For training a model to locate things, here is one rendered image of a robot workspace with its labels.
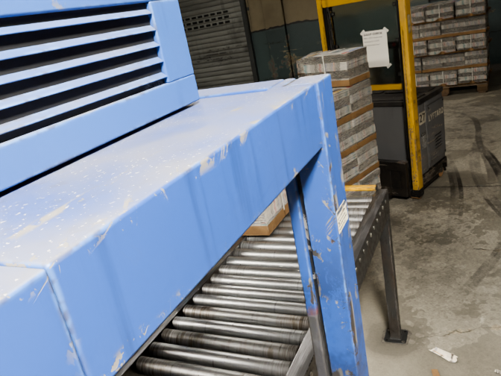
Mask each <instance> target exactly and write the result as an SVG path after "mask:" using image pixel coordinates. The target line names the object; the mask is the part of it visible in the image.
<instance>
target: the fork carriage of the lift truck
mask: <svg viewBox="0 0 501 376"><path fill-rule="evenodd" d="M378 161H379V167H377V168H380V174H379V176H380V177H379V178H380V181H381V187H382V188H381V189H388V193H391V194H392V195H393V196H400V197H407V198H408V197H409V196H410V195H411V193H410V184H409V167H408V161H405V160H383V159H378Z"/></svg>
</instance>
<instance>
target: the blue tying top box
mask: <svg viewBox="0 0 501 376"><path fill-rule="evenodd" d="M193 74H194V71H193V67H192V61H191V57H190V53H189V47H188V44H187V40H186V34H185V31H184V27H183V20H182V16H181V13H180V7H179V3H178V0H0V192H2V191H4V190H6V189H8V188H10V187H13V186H15V185H17V184H19V183H21V182H23V181H26V180H27V179H29V178H32V177H34V176H36V175H38V174H40V173H42V172H45V171H47V170H49V169H51V168H54V167H55V166H58V165H60V164H61V163H65V162H66V161H68V160H71V159H72V158H75V157H77V156H79V155H81V154H83V153H86V152H88V151H90V150H92V149H94V148H97V147H99V146H100V145H103V144H105V143H107V142H109V141H111V140H114V139H116V138H118V137H120V136H122V135H124V134H127V133H129V132H131V131H133V130H135V129H137V128H140V127H142V126H143V125H146V124H148V123H150V122H153V121H154V120H156V119H159V118H161V117H163V116H165V115H167V114H170V113H172V112H174V111H176V110H179V109H180V108H182V107H185V106H186V105H188V104H191V103H193V102H195V101H197V100H199V99H200V97H199V94H198V88H197V84H196V80H195V75H193Z"/></svg>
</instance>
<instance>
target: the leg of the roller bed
mask: <svg viewBox="0 0 501 376"><path fill-rule="evenodd" d="M379 240H380V248H381V255H382V267H383V274H384V280H385V295H386V303H387V310H388V323H389V330H390V337H392V338H398V339H399V338H400V337H401V333H402V332H401V324H400V310H399V301H398V294H397V279H396V272H395V264H394V249H393V241H392V233H391V219H390V214H389V216H388V219H387V222H386V223H385V227H384V229H383V231H382V234H381V237H380V239H379Z"/></svg>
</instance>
